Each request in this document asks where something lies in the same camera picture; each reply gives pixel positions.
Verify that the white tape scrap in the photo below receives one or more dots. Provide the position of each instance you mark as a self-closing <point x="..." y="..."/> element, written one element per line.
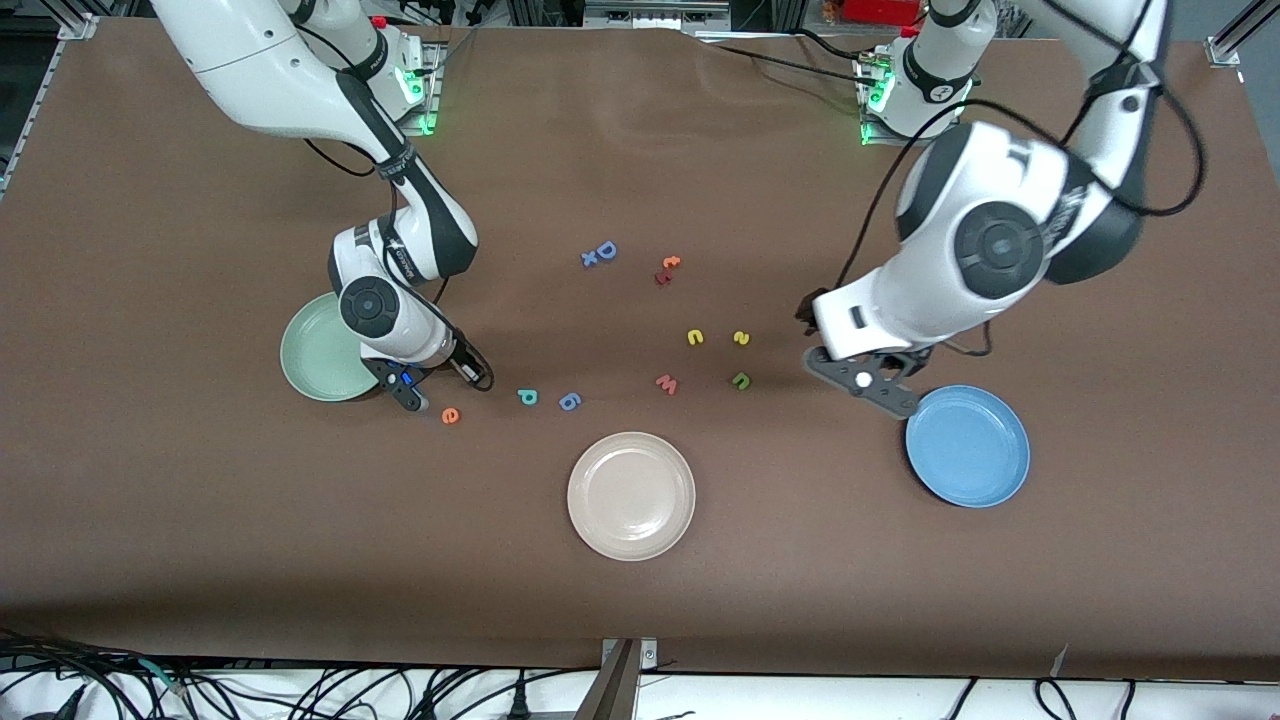
<point x="1058" y="662"/>

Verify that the red box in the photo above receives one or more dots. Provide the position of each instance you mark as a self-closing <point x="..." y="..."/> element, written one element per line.
<point x="880" y="10"/>

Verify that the blue number 6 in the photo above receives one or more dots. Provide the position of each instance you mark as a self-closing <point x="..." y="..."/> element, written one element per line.
<point x="565" y="398"/>

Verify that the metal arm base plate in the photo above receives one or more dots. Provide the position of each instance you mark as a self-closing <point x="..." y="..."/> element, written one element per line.
<point x="430" y="125"/>
<point x="910" y="142"/>

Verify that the metal camera post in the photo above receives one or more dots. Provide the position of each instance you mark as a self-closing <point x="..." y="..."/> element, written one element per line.
<point x="615" y="690"/>

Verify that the black power plug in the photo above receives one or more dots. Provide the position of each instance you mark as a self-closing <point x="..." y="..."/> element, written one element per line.
<point x="519" y="705"/>

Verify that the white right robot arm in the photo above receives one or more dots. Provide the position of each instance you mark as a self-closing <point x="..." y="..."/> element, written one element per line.
<point x="250" y="70"/>

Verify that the blue plate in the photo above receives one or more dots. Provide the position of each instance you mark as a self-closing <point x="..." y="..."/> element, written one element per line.
<point x="967" y="450"/>

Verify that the pale green plate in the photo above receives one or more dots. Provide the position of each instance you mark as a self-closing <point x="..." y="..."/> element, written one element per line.
<point x="315" y="360"/>

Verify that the brown table mat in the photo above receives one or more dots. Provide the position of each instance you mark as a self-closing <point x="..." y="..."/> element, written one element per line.
<point x="200" y="560"/>

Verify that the blue letter D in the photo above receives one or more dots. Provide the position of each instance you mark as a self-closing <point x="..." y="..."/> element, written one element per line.
<point x="605" y="250"/>

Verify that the pink letter w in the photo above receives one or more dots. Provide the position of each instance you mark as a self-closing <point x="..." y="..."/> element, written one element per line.
<point x="667" y="384"/>

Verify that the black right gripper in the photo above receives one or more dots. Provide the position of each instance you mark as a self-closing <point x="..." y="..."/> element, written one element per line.
<point x="468" y="361"/>

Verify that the beige plate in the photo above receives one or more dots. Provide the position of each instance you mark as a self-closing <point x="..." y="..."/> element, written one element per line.
<point x="631" y="496"/>

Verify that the grey power strip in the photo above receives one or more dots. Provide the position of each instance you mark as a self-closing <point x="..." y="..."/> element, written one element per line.
<point x="650" y="15"/>

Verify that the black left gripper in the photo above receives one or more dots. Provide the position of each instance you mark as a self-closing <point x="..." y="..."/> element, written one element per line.
<point x="808" y="306"/>

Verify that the aluminium frame rail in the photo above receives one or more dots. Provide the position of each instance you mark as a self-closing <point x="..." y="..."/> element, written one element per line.
<point x="48" y="85"/>
<point x="1225" y="50"/>

